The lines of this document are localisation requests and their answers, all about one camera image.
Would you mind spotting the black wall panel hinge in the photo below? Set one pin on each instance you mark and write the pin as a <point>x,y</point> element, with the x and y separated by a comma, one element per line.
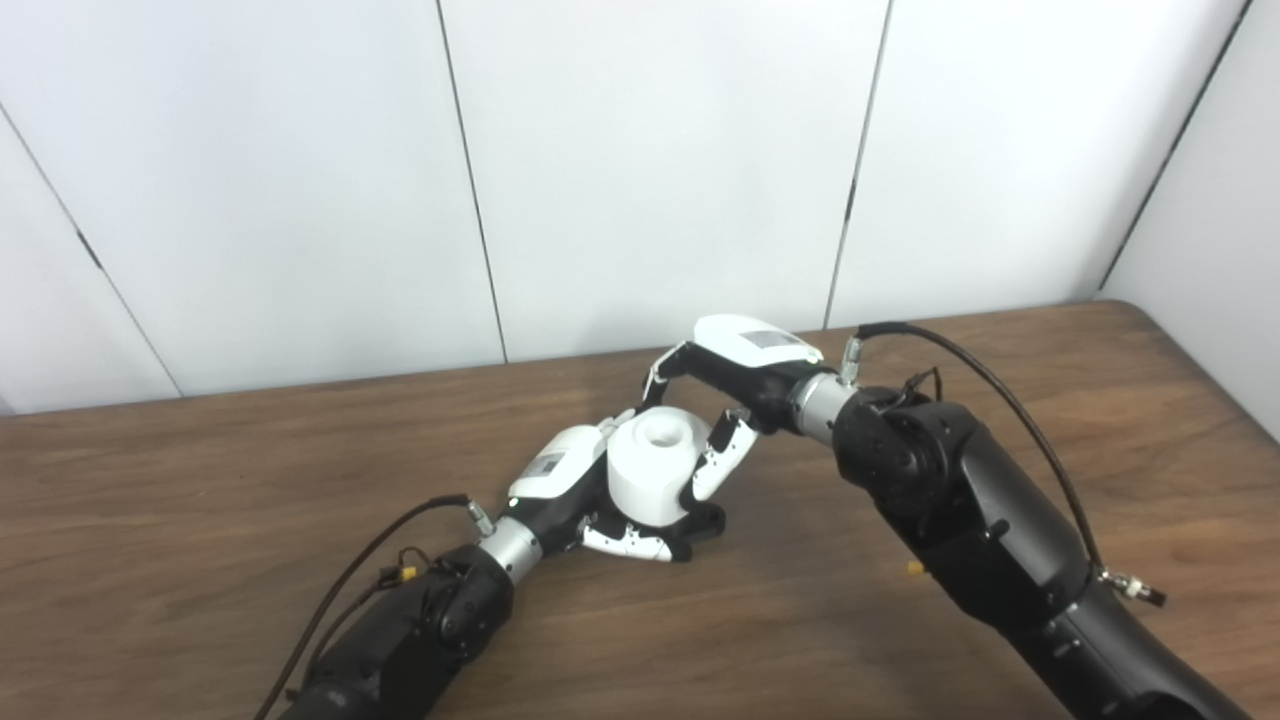
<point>90,250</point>

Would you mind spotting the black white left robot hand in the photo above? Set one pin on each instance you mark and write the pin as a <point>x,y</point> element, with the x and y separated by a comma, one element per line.
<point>555,470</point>

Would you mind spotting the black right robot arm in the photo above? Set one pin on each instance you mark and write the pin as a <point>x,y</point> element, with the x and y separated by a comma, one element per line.
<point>970,510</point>

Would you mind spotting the black plastic holder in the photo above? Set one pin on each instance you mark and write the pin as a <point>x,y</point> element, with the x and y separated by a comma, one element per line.
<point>706,520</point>

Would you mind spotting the round white plastic piece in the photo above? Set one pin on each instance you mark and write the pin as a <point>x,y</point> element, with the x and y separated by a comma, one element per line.
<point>650,475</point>

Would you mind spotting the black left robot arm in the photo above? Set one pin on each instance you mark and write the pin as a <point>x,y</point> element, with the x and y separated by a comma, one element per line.
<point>400,640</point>

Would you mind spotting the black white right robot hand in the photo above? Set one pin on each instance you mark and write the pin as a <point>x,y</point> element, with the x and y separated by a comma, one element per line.
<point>745,350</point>

